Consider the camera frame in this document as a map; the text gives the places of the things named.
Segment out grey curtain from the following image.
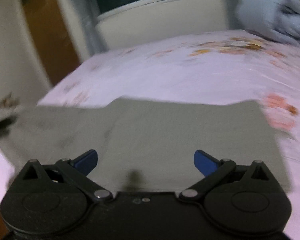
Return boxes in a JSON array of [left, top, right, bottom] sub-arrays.
[[70, 0, 107, 55], [225, 0, 243, 30]]

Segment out brown wooden door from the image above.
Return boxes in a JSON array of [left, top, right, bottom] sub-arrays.
[[21, 0, 79, 86]]

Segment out pink floral bed sheet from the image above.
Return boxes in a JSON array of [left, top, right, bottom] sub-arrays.
[[0, 30, 300, 239]]

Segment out light blue folded quilt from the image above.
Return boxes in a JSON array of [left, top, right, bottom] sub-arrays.
[[236, 0, 300, 46]]

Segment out grey right curtain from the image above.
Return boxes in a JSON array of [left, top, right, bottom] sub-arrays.
[[225, 0, 243, 30]]

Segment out grey pants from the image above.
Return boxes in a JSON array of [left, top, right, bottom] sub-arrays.
[[0, 99, 291, 192]]

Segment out grey left curtain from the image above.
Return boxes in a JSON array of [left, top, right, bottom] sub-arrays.
[[70, 0, 107, 55]]

